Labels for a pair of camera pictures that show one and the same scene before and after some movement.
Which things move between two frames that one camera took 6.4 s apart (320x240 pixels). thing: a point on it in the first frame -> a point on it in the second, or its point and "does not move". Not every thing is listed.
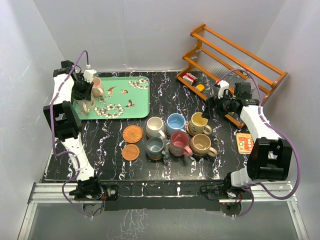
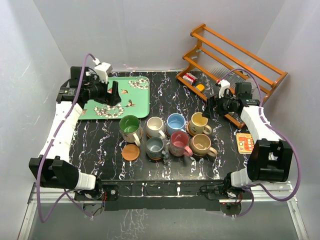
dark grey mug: x=154 y=147 does not move
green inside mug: x=86 y=105 -> x=130 y=129
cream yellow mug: x=197 y=124 does not move
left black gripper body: x=82 y=88 -> x=97 y=90
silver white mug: x=154 y=126 does not move
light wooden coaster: x=130 y=152 does not move
